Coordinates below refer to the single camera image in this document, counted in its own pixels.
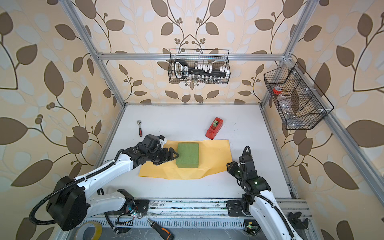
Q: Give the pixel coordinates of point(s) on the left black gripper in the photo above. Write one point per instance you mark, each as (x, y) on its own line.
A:
(167, 157)

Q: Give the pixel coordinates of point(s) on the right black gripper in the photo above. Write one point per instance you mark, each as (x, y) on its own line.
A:
(231, 168)

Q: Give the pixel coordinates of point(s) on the green gift box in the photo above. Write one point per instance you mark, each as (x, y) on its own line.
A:
(188, 155)

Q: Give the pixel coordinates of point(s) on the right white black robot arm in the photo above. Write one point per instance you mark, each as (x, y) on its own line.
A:
(258, 199)

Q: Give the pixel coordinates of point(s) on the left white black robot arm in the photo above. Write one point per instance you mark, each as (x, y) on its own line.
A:
(75, 199)

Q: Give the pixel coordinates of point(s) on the red tape dispenser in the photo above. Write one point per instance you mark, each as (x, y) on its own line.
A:
(214, 128)

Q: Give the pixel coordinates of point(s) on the orange black screwdriver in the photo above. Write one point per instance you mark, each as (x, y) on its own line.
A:
(163, 232)

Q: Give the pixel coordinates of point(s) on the red cap plastic bottle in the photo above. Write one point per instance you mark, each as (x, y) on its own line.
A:
(284, 102)

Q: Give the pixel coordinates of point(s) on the black socket set holder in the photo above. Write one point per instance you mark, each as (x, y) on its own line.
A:
(201, 72)

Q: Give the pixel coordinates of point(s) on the red handled ratchet wrench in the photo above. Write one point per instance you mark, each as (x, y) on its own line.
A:
(139, 122)

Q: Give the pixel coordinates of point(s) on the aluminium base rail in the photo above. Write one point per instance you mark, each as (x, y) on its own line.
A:
(196, 208)

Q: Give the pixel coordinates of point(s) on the back black wire basket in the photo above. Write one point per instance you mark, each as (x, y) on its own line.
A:
(215, 57)

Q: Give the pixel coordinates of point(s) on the black wire basket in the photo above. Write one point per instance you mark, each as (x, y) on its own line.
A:
(310, 102)
(215, 57)

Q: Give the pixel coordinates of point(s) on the right black wire basket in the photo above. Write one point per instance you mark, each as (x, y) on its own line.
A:
(310, 102)

